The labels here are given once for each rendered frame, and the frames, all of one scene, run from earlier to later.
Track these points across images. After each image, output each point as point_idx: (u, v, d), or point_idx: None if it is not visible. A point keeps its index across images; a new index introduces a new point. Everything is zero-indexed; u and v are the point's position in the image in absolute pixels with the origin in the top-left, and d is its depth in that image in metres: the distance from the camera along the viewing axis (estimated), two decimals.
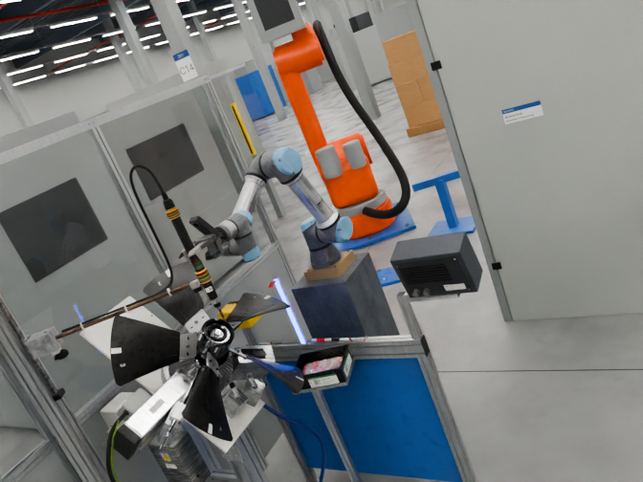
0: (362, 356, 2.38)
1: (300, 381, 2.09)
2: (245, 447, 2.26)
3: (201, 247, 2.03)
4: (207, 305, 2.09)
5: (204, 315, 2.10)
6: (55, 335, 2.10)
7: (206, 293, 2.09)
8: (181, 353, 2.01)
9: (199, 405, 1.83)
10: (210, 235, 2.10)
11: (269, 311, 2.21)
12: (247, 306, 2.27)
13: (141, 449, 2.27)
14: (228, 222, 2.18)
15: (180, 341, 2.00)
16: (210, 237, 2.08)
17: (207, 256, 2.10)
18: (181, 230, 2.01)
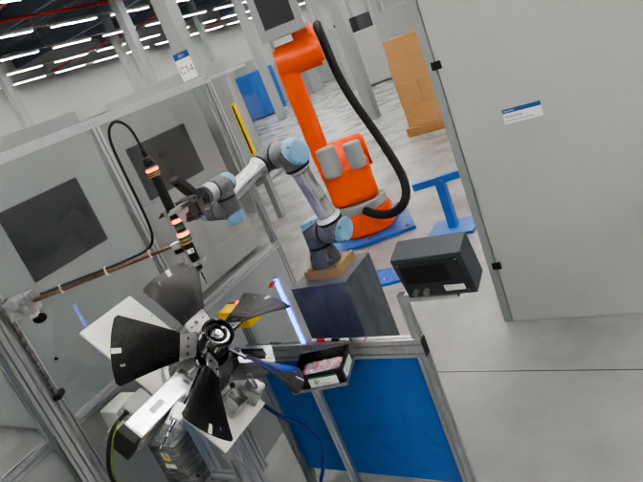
0: (362, 356, 2.38)
1: (300, 381, 2.09)
2: (245, 447, 2.26)
3: (182, 207, 1.98)
4: (188, 267, 2.04)
5: (204, 315, 2.10)
6: (33, 297, 2.05)
7: (188, 254, 2.04)
8: (181, 353, 2.01)
9: (199, 405, 1.83)
10: (190, 196, 2.05)
11: (269, 311, 2.21)
12: (247, 306, 2.27)
13: (141, 449, 2.27)
14: (210, 184, 2.13)
15: (180, 341, 2.00)
16: (191, 197, 2.03)
17: (188, 217, 2.06)
18: (161, 189, 1.96)
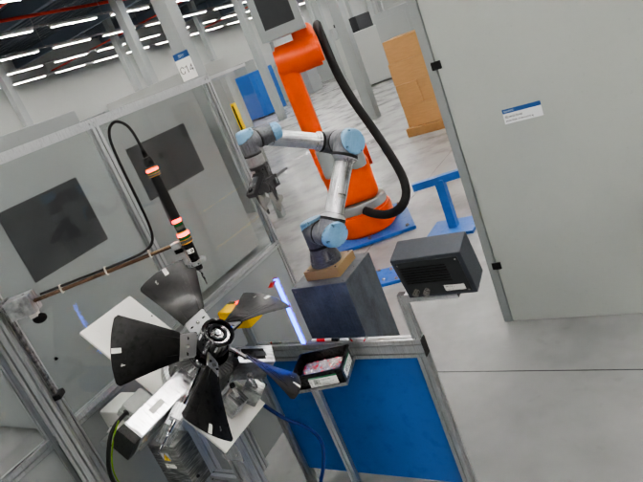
0: (362, 356, 2.38)
1: (207, 428, 1.82)
2: (245, 447, 2.26)
3: (277, 199, 2.42)
4: (188, 267, 2.04)
5: (234, 324, 2.13)
6: (33, 297, 2.05)
7: (188, 254, 2.04)
8: (189, 322, 2.11)
9: (133, 331, 1.92)
10: (265, 185, 2.40)
11: (273, 378, 2.01)
12: (274, 368, 2.11)
13: (141, 449, 2.27)
14: (254, 160, 2.37)
15: (197, 313, 2.11)
16: (269, 186, 2.40)
17: None
18: (161, 189, 1.96)
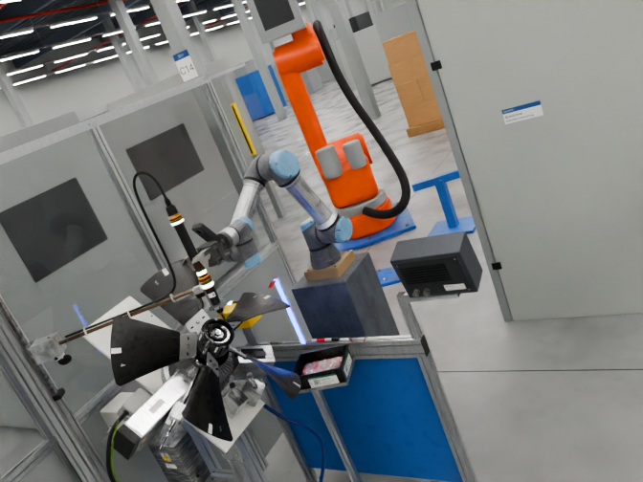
0: (362, 356, 2.38)
1: (207, 428, 1.82)
2: (245, 447, 2.26)
3: (204, 253, 2.04)
4: (210, 310, 2.10)
5: (234, 324, 2.13)
6: (58, 339, 2.10)
7: (209, 298, 2.10)
8: (189, 322, 2.11)
9: (133, 331, 1.92)
10: (212, 242, 2.11)
11: (273, 378, 2.01)
12: (274, 368, 2.11)
13: (141, 449, 2.27)
14: (230, 229, 2.20)
15: (197, 313, 2.11)
16: (213, 244, 2.09)
17: (210, 263, 2.12)
18: (184, 237, 2.01)
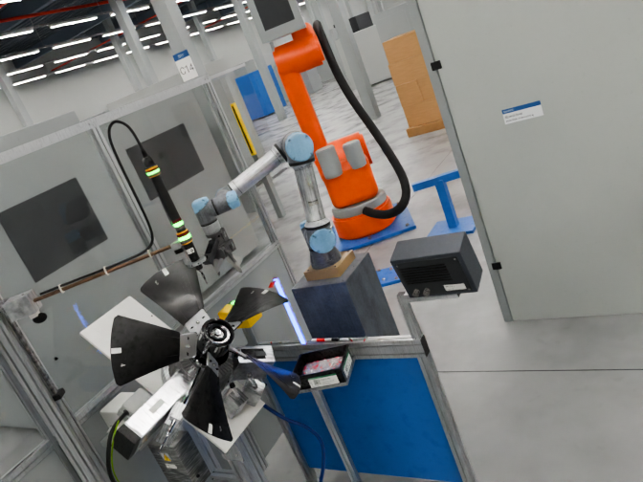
0: (362, 356, 2.38)
1: (207, 428, 1.82)
2: (245, 447, 2.26)
3: (234, 261, 2.50)
4: (188, 267, 2.04)
5: (235, 325, 2.13)
6: (33, 297, 2.05)
7: (188, 254, 2.04)
8: (189, 322, 2.11)
9: (133, 331, 1.92)
10: (220, 251, 2.49)
11: (273, 378, 2.01)
12: (274, 368, 2.11)
13: (141, 449, 2.27)
14: (210, 228, 2.46)
15: (197, 313, 2.11)
16: (223, 251, 2.49)
17: None
18: (161, 189, 1.96)
